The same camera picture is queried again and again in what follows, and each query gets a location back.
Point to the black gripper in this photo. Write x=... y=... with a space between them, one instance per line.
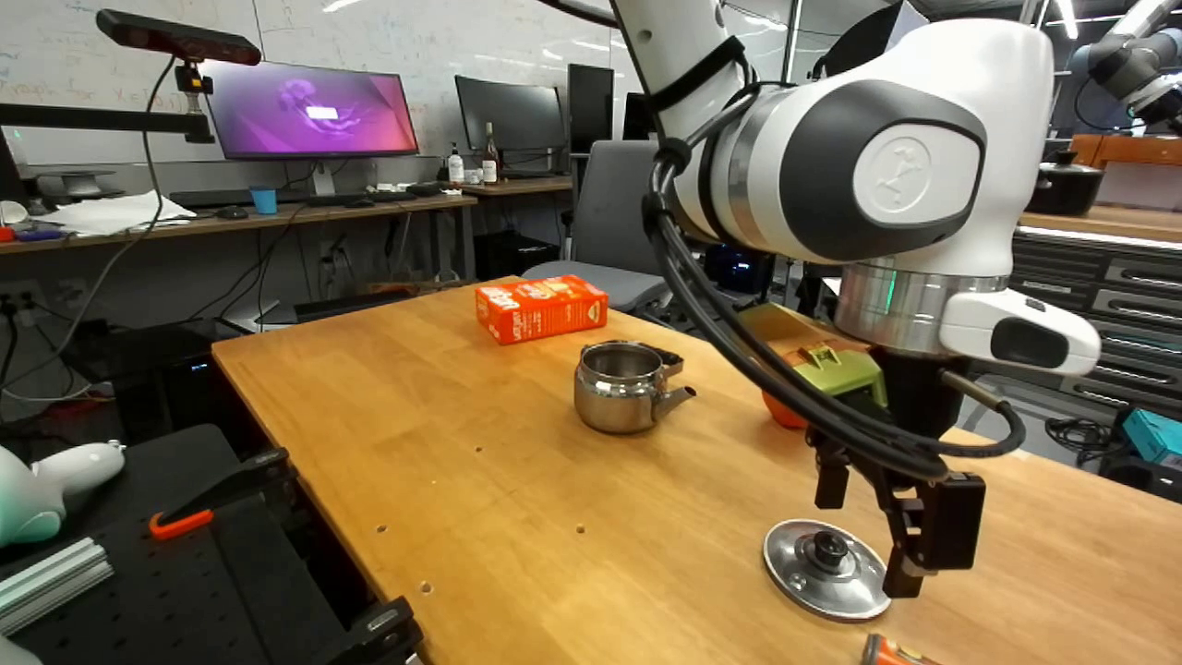
x=917 y=393

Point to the steel tea pot lid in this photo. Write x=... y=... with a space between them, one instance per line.
x=817 y=577

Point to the steel tea pot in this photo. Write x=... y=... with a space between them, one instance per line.
x=632 y=393

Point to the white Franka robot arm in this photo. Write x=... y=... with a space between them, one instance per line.
x=973 y=74

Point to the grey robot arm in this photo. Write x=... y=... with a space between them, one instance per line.
x=1137 y=67

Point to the black pot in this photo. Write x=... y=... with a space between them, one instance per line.
x=1069 y=191

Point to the red orange apple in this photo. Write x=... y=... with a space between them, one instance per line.
x=779 y=412

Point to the yellow green wrist attachment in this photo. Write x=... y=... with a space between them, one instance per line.
x=824 y=359

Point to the small orange metal item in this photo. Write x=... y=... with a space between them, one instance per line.
x=890 y=651

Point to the teal case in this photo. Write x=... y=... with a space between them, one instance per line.
x=1154 y=434

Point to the grey drawer cabinet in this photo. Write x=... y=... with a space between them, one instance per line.
x=1108 y=298

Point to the orange cracker box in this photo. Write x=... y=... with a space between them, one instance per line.
x=541 y=309

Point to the grey office chair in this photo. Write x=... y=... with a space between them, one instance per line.
x=613 y=208

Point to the orange wooden bar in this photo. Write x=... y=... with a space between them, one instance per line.
x=1126 y=149

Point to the black photo softbox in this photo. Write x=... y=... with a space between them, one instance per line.
x=852 y=39

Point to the small wooden desk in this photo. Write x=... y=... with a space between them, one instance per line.
x=520 y=184

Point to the wide black computer monitor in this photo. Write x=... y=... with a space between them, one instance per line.
x=512 y=123

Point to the white bottle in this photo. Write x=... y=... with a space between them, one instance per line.
x=455 y=166

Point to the monitor with purple screen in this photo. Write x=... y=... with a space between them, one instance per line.
x=316 y=111

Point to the blue cup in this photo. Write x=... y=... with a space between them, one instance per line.
x=262 y=202

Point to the long wooden desk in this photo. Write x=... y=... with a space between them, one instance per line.
x=245 y=218

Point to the white paper pile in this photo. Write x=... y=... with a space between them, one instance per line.
x=110 y=210

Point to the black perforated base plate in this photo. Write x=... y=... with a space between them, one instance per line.
x=184 y=602

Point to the aluminium rail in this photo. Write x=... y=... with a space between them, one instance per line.
x=48 y=583

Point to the black camera bar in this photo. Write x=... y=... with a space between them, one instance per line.
x=169 y=39

